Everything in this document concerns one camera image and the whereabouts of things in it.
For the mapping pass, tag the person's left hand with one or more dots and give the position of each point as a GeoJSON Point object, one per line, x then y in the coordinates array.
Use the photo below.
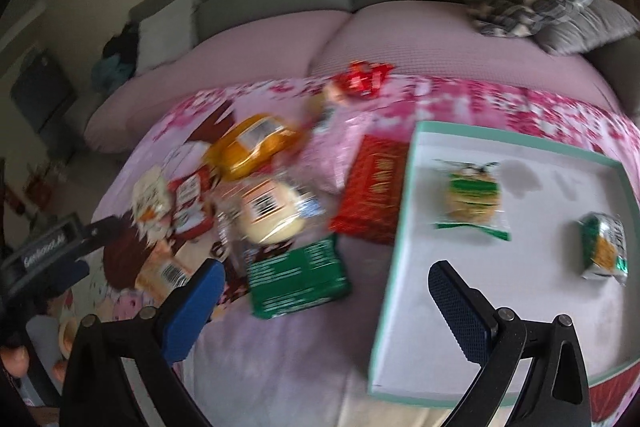
{"type": "Point", "coordinates": [12, 361]}

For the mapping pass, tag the pink blossom printed blanket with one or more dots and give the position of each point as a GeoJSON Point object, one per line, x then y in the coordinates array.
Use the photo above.
{"type": "Point", "coordinates": [500, 107]}

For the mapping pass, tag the dark green snack packet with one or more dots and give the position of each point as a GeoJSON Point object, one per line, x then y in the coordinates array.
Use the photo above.
{"type": "Point", "coordinates": [295, 282]}

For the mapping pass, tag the green striped round cookie packet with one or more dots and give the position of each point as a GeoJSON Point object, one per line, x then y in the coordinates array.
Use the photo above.
{"type": "Point", "coordinates": [472, 202]}

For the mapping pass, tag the cream snack packet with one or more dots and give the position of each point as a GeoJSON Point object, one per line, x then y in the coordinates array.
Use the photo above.
{"type": "Point", "coordinates": [150, 197]}

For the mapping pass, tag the dark clothes pile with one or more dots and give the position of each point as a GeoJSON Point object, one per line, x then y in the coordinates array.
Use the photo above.
{"type": "Point", "coordinates": [117, 57]}

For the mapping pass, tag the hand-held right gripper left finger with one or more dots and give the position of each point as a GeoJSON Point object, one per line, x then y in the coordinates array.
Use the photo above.
{"type": "Point", "coordinates": [197, 307]}

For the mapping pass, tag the orange bun packet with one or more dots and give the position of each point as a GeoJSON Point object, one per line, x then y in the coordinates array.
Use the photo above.
{"type": "Point", "coordinates": [250, 147]}

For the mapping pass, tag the red and white snack packet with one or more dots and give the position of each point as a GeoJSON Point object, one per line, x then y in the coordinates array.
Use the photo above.
{"type": "Point", "coordinates": [190, 207]}

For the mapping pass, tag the pink snack packet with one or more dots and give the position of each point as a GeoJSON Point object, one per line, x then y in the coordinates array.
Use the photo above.
{"type": "Point", "coordinates": [332, 157]}

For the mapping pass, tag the grey pillow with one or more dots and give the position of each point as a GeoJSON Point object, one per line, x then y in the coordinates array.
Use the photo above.
{"type": "Point", "coordinates": [595, 27]}

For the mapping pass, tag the red flat snack packet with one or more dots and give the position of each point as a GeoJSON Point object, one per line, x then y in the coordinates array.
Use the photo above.
{"type": "Point", "coordinates": [372, 192]}

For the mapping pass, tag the light grey cushion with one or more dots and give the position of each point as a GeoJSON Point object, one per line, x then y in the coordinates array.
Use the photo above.
{"type": "Point", "coordinates": [162, 37]}

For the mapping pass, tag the small jelly cup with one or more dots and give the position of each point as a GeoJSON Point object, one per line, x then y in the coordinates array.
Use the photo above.
{"type": "Point", "coordinates": [332, 94]}

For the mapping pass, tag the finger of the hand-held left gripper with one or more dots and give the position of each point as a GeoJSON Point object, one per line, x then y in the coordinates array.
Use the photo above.
{"type": "Point", "coordinates": [70, 277]}
{"type": "Point", "coordinates": [100, 232]}

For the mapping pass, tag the pale bun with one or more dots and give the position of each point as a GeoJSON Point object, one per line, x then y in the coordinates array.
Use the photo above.
{"type": "Point", "coordinates": [270, 217]}

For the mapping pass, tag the green and yellow snack packet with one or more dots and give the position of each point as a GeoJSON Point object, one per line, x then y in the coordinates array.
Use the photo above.
{"type": "Point", "coordinates": [602, 247]}

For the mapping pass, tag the red candy packet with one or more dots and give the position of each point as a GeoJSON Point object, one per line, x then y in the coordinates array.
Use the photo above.
{"type": "Point", "coordinates": [362, 79]}

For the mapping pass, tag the white box with teal rim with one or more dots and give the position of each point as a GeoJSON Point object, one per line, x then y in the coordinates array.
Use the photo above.
{"type": "Point", "coordinates": [525, 257]}

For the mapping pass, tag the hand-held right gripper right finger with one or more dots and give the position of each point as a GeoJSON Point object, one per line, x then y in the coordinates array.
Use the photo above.
{"type": "Point", "coordinates": [460, 312]}

